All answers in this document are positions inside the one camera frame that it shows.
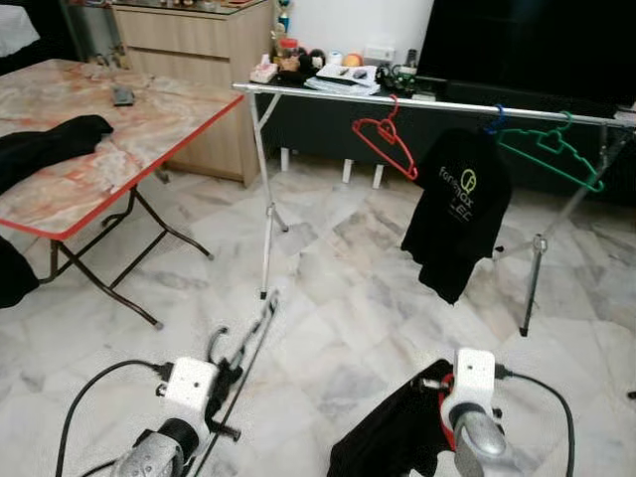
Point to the black jacket red stripes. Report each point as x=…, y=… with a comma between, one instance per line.
x=397, y=437

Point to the black logo T-shirt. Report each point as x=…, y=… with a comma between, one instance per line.
x=452, y=219
x=50, y=149

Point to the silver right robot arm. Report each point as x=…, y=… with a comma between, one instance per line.
x=482, y=447

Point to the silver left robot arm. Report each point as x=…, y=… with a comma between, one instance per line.
x=154, y=457

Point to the red plastic hanger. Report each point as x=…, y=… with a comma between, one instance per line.
x=386, y=131

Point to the green plastic hanger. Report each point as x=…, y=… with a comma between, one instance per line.
x=552, y=146

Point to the blue plastic hanger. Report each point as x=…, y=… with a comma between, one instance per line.
x=500, y=112

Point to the black cloth piece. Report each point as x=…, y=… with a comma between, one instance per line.
x=15, y=273

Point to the light wooden cabinet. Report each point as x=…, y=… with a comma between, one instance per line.
x=199, y=89

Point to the pink white tissue box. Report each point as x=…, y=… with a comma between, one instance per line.
x=263, y=72

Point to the stack of papers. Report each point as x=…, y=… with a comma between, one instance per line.
x=343, y=79

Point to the red lid jar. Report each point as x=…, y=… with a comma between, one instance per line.
x=289, y=56

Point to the black round plush toys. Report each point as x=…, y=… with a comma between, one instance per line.
x=313, y=60

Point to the green remote holder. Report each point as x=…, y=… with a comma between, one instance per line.
x=397, y=79

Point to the silver metal clothes rack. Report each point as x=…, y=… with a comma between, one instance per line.
x=447, y=106

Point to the blue trophy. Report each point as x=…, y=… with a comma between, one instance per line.
x=283, y=15

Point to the glass display shelf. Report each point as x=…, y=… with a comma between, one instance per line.
x=91, y=35

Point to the white fabric bundle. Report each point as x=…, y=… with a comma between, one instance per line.
x=18, y=30

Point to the black television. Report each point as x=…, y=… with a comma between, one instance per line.
x=527, y=50

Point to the white wall socket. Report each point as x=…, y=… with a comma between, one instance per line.
x=379, y=53

